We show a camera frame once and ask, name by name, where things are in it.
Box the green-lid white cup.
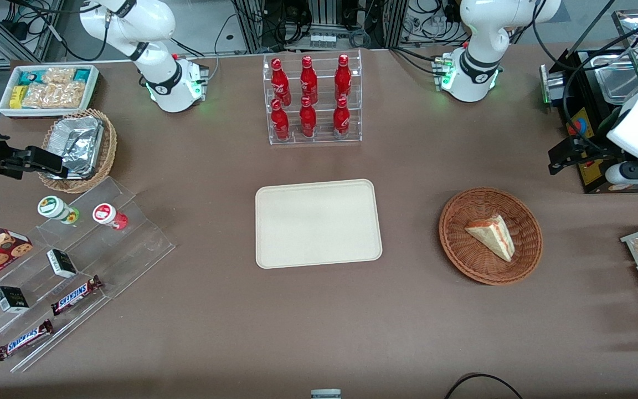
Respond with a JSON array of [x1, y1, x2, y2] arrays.
[[37, 196, 81, 225]]

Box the steel warmer pan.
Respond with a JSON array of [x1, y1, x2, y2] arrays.
[[595, 64, 638, 106]]

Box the clear acrylic bottle rack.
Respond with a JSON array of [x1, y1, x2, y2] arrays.
[[263, 49, 363, 146]]

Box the black food warmer appliance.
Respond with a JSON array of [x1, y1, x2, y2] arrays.
[[541, 10, 638, 195]]

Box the small clear cracker bag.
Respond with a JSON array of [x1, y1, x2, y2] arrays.
[[42, 67, 77, 85]]

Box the round brown wicker basket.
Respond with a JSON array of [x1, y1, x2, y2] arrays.
[[439, 187, 544, 287]]

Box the white rectangular snack bin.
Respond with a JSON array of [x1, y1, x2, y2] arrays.
[[0, 64, 101, 120]]

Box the aluminium frame rack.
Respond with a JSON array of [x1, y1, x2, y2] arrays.
[[230, 0, 409, 55]]

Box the silver box with green light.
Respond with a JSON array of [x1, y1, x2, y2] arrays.
[[539, 63, 568, 112]]

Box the brown Snickers bar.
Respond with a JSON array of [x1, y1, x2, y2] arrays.
[[0, 318, 55, 362], [50, 275, 104, 317]]

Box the red cola bottle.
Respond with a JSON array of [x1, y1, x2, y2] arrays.
[[334, 54, 353, 102], [270, 58, 292, 106], [299, 96, 318, 139], [333, 97, 351, 140], [300, 55, 319, 105], [270, 99, 291, 141]]

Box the large clear cracker bag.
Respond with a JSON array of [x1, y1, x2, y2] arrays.
[[22, 81, 88, 110]]

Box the black floor cable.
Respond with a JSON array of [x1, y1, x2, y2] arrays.
[[443, 373, 525, 399]]

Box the small black box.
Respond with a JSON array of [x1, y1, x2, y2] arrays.
[[0, 285, 30, 315], [47, 249, 79, 279]]

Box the red-lid white cup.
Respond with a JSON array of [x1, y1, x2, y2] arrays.
[[92, 203, 129, 231]]

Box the clear acrylic stepped shelf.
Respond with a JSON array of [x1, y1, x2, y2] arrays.
[[0, 176, 177, 374]]

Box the beige plastic tray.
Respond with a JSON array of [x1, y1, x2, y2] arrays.
[[255, 178, 384, 270]]

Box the silver foil container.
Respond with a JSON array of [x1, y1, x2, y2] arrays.
[[47, 116, 104, 180]]

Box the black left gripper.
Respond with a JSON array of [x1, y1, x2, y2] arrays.
[[548, 133, 628, 176]]

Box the oval light wicker basket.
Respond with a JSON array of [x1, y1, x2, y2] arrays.
[[38, 109, 119, 195]]

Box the triangular sandwich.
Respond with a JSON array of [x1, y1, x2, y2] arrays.
[[465, 214, 516, 263]]

